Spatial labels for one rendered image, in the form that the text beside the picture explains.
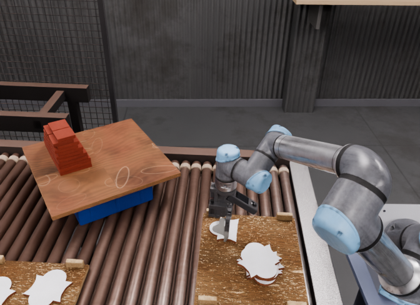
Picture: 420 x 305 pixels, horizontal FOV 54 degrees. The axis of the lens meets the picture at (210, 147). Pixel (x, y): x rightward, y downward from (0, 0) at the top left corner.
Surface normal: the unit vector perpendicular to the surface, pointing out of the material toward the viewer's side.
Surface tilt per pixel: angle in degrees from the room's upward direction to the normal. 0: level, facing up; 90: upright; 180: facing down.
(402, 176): 0
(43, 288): 0
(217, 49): 90
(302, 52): 90
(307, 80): 90
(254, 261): 0
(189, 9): 90
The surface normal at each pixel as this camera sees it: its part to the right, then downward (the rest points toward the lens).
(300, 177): 0.02, -0.83
